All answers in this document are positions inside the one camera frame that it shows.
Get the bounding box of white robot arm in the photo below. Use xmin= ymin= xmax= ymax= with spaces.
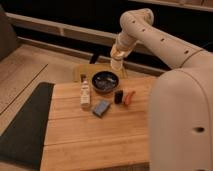
xmin=111 ymin=8 xmax=213 ymax=171

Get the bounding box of black eraser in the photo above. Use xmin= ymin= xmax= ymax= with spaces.
xmin=114 ymin=90 xmax=123 ymax=104

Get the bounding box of blue sponge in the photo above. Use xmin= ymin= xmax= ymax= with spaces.
xmin=92 ymin=100 xmax=111 ymax=118

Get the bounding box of grey couch corner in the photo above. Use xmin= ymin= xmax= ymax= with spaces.
xmin=0 ymin=5 xmax=19 ymax=61

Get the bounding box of white bottle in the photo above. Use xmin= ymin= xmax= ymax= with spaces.
xmin=80 ymin=78 xmax=91 ymax=108

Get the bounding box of dark ceramic bowl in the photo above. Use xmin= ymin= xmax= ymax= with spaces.
xmin=92 ymin=71 xmax=119 ymax=93

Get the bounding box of dark green floor mat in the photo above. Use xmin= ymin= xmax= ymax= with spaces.
xmin=0 ymin=82 xmax=54 ymax=170

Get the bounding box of orange carrot toy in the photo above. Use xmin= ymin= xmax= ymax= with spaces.
xmin=123 ymin=91 xmax=136 ymax=106

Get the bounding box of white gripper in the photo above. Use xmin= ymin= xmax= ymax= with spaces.
xmin=110 ymin=43 xmax=131 ymax=60

